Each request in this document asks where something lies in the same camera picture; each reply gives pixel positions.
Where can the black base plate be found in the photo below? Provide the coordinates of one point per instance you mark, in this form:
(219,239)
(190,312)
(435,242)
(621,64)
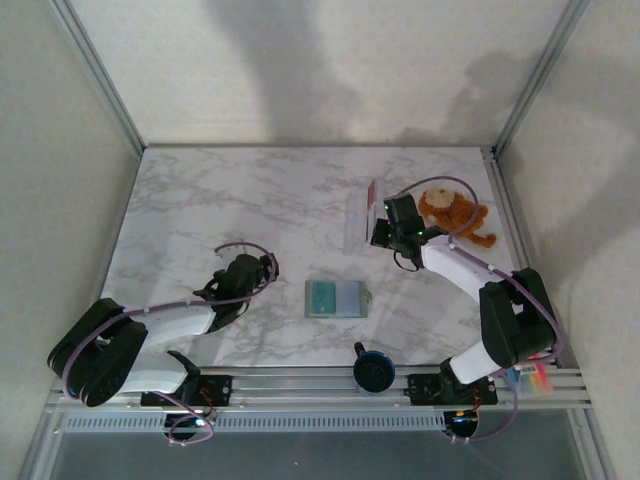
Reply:
(220,389)
(422,387)

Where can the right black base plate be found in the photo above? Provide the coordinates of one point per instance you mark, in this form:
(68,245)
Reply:
(422,387)

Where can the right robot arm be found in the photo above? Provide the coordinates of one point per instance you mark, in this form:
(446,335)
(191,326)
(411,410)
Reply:
(450,265)

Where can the aluminium frame post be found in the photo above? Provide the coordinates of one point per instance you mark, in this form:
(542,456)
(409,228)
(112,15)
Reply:
(540,75)
(100,75)

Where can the brown plush monkey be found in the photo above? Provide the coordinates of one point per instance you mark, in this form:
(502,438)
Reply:
(465,212)

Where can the black blue round knob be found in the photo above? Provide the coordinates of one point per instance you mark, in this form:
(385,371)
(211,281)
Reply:
(372,370)

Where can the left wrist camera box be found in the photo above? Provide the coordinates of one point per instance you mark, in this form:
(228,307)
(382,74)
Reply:
(223,280)

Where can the right aluminium frame post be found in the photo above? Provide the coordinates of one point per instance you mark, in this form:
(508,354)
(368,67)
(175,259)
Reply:
(540,75)

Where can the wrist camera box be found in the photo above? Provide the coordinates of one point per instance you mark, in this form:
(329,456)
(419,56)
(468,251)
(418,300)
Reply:
(223,280)
(401,210)

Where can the left aluminium frame post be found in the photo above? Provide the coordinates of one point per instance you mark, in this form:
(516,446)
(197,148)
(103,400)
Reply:
(100,75)

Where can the teal card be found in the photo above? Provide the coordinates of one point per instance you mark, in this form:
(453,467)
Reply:
(323,296)

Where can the green card holder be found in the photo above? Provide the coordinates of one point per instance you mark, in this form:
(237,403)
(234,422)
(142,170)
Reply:
(345,300)

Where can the aluminium side rail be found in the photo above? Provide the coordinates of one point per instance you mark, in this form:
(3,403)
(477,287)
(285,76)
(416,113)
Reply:
(510,220)

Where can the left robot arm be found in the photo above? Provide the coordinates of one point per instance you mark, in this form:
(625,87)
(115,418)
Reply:
(170,325)

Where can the red credit card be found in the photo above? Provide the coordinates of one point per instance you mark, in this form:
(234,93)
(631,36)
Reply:
(374,196)

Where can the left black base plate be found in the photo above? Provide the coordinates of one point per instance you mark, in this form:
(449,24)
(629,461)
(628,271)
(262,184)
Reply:
(220,389)

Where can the clear box with red card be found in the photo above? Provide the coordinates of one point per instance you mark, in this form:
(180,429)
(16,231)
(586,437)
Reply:
(357,220)

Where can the rainbow colour label pack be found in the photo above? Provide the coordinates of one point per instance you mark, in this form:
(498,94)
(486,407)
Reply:
(535,381)

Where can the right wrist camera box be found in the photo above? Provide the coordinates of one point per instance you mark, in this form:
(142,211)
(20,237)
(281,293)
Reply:
(401,210)

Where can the aluminium mounting rail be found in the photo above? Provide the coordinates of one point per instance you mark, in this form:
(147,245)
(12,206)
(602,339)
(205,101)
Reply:
(300,387)

